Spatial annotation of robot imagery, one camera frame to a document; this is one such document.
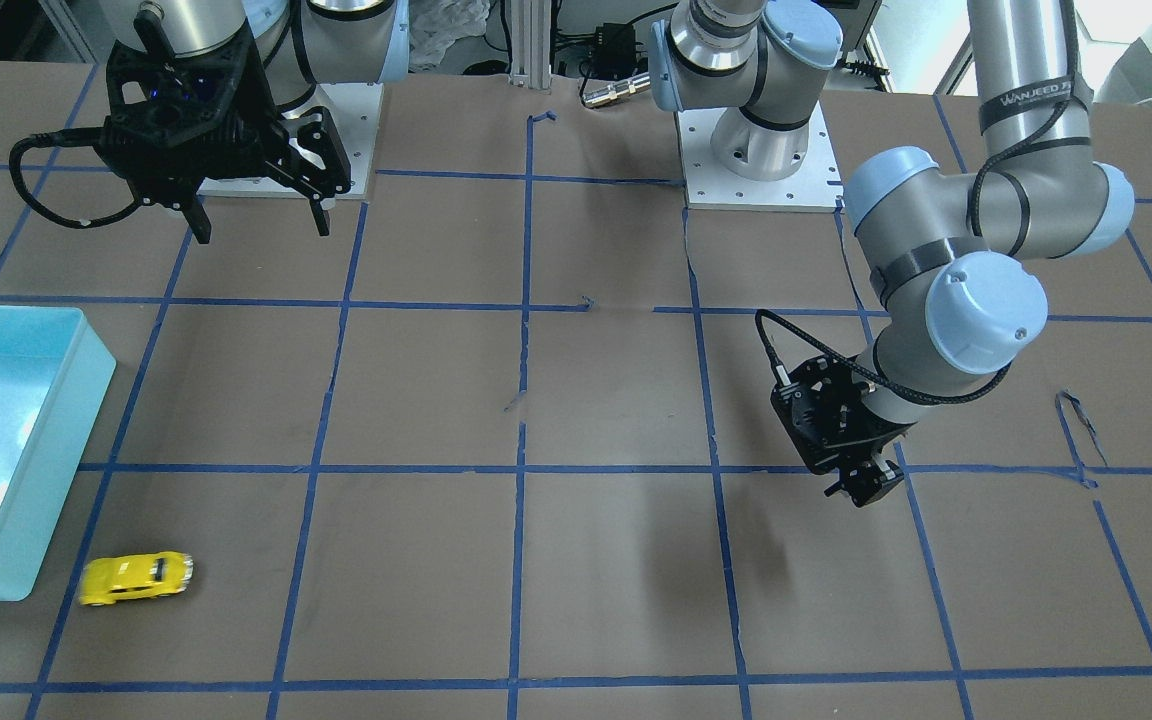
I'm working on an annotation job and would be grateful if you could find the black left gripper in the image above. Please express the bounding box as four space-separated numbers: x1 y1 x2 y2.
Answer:
771 356 910 509

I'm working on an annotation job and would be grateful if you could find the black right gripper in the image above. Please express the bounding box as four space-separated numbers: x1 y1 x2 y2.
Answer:
101 29 351 243

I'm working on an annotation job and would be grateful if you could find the yellow beetle toy car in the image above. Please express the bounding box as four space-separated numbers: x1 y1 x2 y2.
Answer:
77 551 195 607

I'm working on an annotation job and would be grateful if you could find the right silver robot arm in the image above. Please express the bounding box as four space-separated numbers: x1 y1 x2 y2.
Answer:
94 1 410 243

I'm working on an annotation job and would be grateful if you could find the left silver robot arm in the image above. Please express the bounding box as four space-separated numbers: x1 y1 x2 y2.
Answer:
647 1 1135 507

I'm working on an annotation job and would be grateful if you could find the light blue plastic bin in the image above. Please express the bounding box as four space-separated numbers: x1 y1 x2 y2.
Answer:
0 306 116 601

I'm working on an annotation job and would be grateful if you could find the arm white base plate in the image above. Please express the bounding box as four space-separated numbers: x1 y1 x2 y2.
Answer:
675 105 844 211
198 82 384 202

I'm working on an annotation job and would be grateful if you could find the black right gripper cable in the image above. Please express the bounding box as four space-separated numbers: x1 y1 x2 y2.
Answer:
5 126 152 229

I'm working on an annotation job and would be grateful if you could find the aluminium frame post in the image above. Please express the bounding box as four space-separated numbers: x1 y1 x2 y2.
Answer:
500 0 556 94

